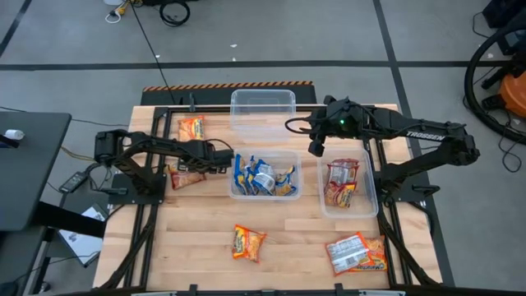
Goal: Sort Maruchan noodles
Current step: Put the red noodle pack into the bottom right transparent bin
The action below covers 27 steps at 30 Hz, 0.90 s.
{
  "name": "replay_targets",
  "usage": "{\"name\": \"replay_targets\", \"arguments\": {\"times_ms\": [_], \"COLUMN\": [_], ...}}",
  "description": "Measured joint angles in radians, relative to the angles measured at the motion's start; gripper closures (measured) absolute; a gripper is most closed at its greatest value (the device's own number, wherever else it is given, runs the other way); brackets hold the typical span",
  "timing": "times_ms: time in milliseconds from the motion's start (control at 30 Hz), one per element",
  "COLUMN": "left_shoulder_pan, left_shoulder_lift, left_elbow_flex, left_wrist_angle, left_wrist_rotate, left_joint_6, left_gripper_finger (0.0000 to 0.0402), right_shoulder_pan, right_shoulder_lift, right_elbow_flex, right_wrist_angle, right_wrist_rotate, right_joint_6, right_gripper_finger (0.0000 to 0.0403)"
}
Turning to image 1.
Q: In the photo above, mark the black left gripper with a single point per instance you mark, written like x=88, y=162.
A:
x=203, y=156

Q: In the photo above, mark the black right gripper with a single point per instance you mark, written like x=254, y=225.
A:
x=319, y=129

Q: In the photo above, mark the blue Maruchan noodle packet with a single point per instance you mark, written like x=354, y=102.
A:
x=286, y=185
x=263, y=181
x=239, y=174

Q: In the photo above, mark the red Maruchan noodle packet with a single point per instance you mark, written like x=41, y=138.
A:
x=339, y=195
x=343, y=170

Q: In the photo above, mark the orange Maruchan noodle packet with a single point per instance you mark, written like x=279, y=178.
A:
x=191, y=128
x=347, y=255
x=379, y=257
x=247, y=243
x=187, y=180

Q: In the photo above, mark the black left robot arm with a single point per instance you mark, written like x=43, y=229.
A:
x=135, y=164

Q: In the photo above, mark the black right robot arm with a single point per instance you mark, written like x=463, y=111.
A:
x=423, y=135

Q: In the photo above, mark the clear plastic container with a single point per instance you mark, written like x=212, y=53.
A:
x=263, y=119
x=370, y=197
x=265, y=152

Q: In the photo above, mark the black hazard-striped floor mat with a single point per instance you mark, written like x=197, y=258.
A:
x=185, y=96

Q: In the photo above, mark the black power adaptor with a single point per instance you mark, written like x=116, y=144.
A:
x=73, y=182

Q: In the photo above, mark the white printed papers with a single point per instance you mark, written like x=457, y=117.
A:
x=82, y=244

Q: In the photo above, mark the dark grey desk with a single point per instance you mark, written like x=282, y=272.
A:
x=33, y=177

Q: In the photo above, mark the orange shop vacuum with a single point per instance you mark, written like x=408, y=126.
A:
x=515, y=94

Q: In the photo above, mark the small white bottle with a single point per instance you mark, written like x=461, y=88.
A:
x=14, y=134

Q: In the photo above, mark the black equipment case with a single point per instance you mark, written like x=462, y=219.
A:
x=505, y=12

